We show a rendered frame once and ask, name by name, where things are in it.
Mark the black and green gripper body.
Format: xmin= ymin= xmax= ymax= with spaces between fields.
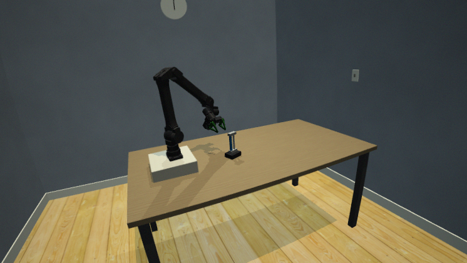
xmin=207 ymin=112 xmax=222 ymax=126

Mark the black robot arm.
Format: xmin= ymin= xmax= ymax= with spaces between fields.
xmin=153 ymin=67 xmax=219 ymax=162

